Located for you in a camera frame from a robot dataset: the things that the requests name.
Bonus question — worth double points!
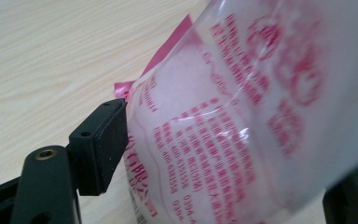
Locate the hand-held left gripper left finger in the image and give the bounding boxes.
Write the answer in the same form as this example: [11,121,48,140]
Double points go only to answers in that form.
[68,97,130,197]

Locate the pink and white plastic bag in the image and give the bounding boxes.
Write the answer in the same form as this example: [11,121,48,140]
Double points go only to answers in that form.
[114,0,358,224]

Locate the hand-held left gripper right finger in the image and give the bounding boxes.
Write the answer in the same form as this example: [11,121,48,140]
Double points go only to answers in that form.
[322,152,358,224]

